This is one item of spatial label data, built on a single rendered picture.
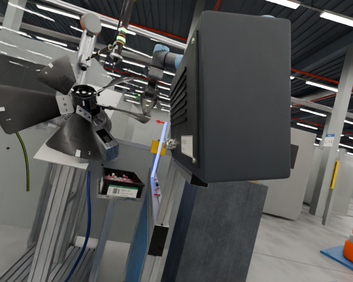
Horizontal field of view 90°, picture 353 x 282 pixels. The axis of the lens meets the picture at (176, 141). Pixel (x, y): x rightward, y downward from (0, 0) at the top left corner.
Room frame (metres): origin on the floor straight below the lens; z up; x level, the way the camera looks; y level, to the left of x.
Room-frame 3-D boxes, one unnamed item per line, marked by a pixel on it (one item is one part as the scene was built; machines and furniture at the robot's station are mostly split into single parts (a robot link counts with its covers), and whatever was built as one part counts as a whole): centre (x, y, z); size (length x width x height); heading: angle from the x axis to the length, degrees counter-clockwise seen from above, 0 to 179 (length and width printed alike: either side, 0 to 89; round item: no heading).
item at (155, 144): (1.31, 0.12, 1.02); 0.16 x 0.10 x 0.11; 9
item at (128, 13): (0.96, 0.43, 1.68); 0.03 x 0.03 x 0.21
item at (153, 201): (0.92, 0.06, 0.82); 0.90 x 0.04 x 0.08; 9
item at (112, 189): (0.82, 0.20, 0.84); 0.22 x 0.17 x 0.07; 24
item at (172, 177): (0.49, -0.01, 0.96); 0.03 x 0.03 x 0.20; 9
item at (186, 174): (0.39, -0.03, 1.04); 0.24 x 0.03 x 0.03; 9
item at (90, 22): (1.47, 0.93, 1.88); 0.17 x 0.15 x 0.16; 99
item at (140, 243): (0.92, 0.06, 0.45); 0.82 x 0.01 x 0.66; 9
